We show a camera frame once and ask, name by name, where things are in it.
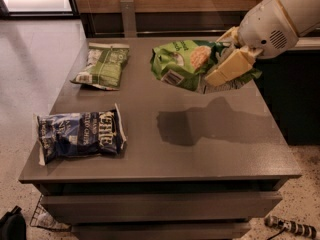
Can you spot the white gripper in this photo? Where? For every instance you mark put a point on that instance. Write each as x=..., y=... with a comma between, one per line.
x=265, y=29

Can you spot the green rice chip bag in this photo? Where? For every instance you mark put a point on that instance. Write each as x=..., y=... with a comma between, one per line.
x=185, y=64

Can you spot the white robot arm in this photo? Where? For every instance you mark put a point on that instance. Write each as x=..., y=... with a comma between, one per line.
x=304, y=15

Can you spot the green and white chip bag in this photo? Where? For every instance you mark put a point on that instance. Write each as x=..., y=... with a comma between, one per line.
x=104, y=66

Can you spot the blue kettle chip bag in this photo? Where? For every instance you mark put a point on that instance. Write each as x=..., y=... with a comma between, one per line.
x=73, y=135

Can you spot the black bag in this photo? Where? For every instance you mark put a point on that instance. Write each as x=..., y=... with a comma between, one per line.
x=13, y=225

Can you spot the grey drawer cabinet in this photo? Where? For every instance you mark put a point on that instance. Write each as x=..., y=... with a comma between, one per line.
x=194, y=166

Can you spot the black and white power strip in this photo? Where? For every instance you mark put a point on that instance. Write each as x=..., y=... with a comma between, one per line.
x=295, y=228

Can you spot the left metal bracket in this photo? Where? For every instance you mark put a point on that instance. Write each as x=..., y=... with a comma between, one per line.
x=128, y=18

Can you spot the wire basket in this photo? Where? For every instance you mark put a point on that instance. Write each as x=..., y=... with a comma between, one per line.
x=43, y=220

